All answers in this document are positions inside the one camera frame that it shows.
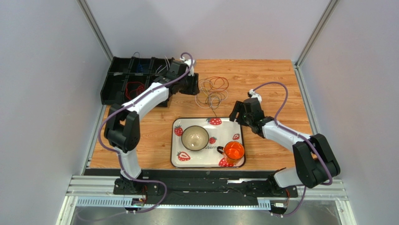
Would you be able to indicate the black compartment storage bin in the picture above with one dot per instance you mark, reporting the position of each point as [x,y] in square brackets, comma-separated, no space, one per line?
[127,78]

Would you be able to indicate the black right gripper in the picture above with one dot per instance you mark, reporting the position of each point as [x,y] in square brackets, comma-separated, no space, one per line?
[242,112]

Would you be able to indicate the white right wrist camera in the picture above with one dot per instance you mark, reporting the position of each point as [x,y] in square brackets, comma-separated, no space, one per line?
[253,94]

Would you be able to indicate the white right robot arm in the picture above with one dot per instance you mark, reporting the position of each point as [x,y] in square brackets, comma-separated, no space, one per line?
[315,162]

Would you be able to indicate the aluminium frame rail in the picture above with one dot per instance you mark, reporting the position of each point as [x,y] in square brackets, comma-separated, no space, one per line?
[324,202]

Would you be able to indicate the strawberry print white tray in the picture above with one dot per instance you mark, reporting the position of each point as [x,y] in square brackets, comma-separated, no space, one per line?
[220,131]

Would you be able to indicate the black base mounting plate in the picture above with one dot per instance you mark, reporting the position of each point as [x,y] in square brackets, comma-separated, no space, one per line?
[202,187]

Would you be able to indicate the orange translucent mug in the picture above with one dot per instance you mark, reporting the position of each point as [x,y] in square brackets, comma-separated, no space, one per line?
[232,153]

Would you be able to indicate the beige ceramic bowl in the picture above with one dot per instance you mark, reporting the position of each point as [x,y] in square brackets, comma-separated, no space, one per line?
[195,138]

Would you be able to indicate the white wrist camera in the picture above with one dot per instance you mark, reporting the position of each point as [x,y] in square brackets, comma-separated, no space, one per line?
[253,94]
[190,63]

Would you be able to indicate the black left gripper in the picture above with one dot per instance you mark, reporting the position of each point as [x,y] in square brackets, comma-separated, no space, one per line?
[194,86]

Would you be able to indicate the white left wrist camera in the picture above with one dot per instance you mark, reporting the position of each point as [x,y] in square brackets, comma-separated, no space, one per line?
[190,63]

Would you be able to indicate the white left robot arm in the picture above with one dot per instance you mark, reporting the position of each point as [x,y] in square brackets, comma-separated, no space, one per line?
[120,131]

